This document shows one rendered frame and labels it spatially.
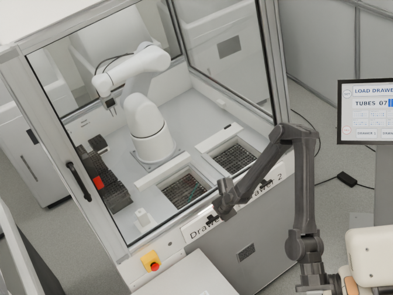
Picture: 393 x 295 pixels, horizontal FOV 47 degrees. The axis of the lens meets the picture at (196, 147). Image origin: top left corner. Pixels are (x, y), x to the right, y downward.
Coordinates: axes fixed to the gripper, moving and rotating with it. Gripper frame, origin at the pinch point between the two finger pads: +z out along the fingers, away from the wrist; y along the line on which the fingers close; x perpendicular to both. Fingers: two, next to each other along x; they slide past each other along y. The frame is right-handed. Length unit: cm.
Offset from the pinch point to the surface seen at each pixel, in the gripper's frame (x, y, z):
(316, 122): -154, 28, 137
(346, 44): -176, 55, 75
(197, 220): 8.2, 3.8, 9.6
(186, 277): 25.9, -13.3, 17.5
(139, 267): 40.7, 2.4, 16.8
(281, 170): -40.9, 0.9, 11.2
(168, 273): 31.1, -6.9, 21.9
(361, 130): -77, -7, -10
